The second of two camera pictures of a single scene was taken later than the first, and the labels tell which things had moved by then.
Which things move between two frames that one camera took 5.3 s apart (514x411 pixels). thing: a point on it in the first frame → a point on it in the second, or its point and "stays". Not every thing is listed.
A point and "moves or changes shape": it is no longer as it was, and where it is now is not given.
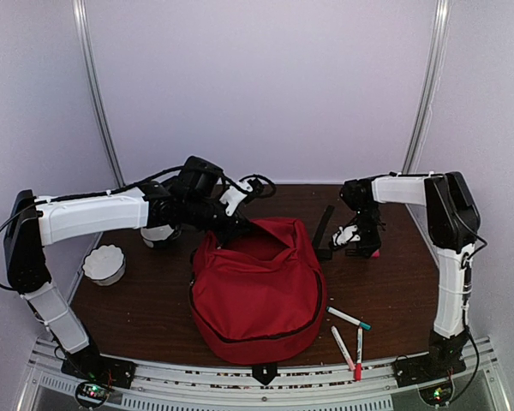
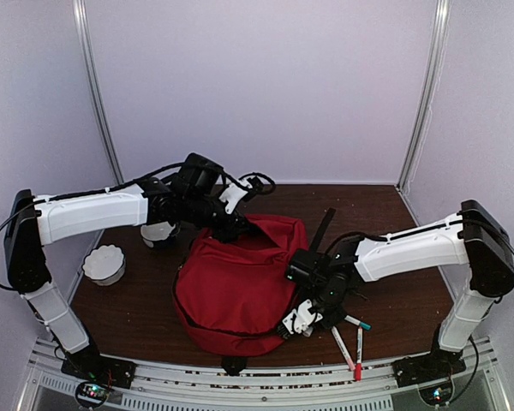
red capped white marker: [358, 366] stays
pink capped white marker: [342, 347] stays
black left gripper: [228, 234] stays
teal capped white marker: [349, 318] stays
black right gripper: [374, 243] → [338, 316]
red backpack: [259, 298] moves or changes shape
